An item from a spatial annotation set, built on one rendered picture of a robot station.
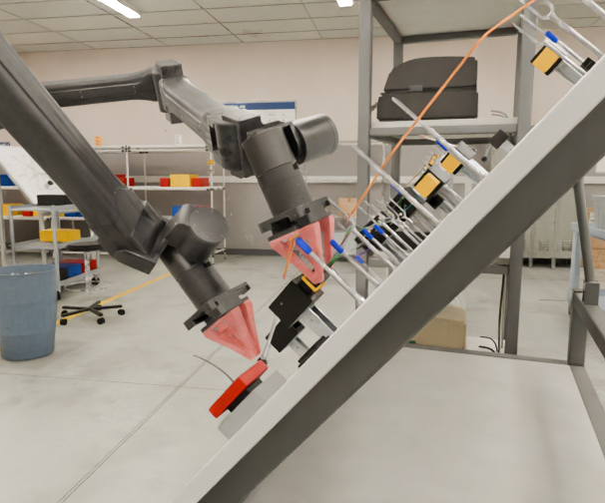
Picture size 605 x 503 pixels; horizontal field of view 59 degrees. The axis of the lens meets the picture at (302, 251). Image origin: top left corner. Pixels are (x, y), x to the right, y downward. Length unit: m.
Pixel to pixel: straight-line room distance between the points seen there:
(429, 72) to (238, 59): 7.18
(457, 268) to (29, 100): 0.48
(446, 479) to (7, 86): 0.84
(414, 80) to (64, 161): 1.23
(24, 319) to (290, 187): 3.61
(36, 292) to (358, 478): 3.41
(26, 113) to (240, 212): 8.01
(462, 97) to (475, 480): 1.10
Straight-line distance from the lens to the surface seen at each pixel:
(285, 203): 0.67
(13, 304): 4.16
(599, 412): 1.34
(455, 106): 1.70
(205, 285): 0.76
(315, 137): 0.71
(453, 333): 1.76
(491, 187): 0.37
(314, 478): 0.96
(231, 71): 8.78
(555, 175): 0.52
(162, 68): 1.06
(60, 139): 0.68
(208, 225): 0.72
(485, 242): 0.52
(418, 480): 0.98
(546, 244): 8.04
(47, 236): 6.44
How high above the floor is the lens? 1.30
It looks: 8 degrees down
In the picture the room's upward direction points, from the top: straight up
